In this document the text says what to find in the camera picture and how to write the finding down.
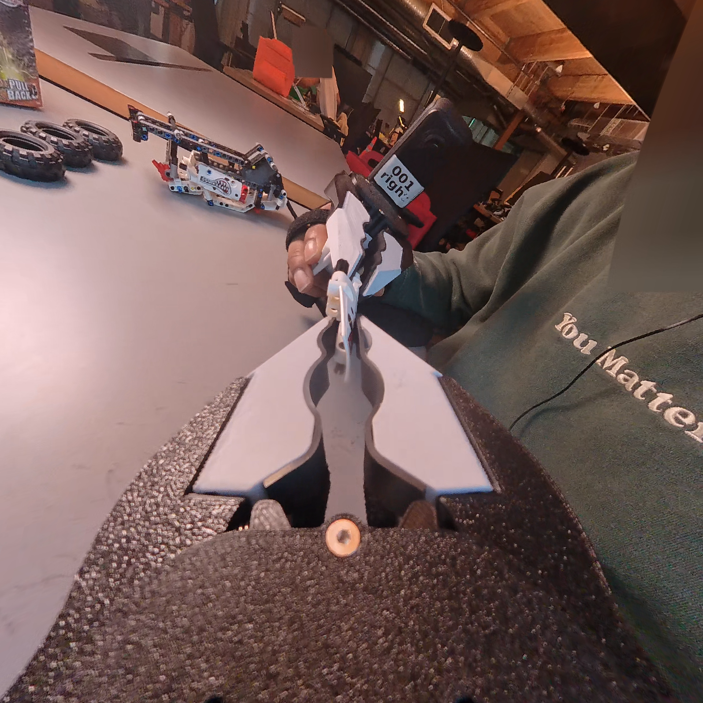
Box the white and grey toy connector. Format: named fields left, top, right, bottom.
left=327, top=272, right=361, bottom=318

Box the person's right hand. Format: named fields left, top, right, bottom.
left=287, top=222, right=331, bottom=296

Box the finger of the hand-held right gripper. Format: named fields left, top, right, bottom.
left=312, top=192, right=371, bottom=278
left=358, top=232, right=415, bottom=298

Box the person's right forearm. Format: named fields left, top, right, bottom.
left=379, top=209, right=550, bottom=352

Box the white spotted toy panel assembly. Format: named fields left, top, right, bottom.
left=326, top=257, right=364, bottom=386

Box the partly built toy vehicle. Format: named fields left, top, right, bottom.
left=127, top=104, right=289, bottom=214

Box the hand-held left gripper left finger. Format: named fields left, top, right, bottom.
left=193, top=319, right=337, bottom=498

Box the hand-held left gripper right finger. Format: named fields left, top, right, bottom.
left=357, top=319, right=493, bottom=499

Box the thin black cable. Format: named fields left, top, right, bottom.
left=508, top=314, right=703, bottom=435

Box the black toy tyre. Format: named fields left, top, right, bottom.
left=21, top=121, right=93, bottom=168
left=63, top=118, right=123, bottom=161
left=0, top=129, right=66, bottom=182

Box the orange crate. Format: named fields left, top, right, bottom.
left=253, top=36, right=296, bottom=97

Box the printed toy set box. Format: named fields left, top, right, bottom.
left=0, top=0, right=44, bottom=108

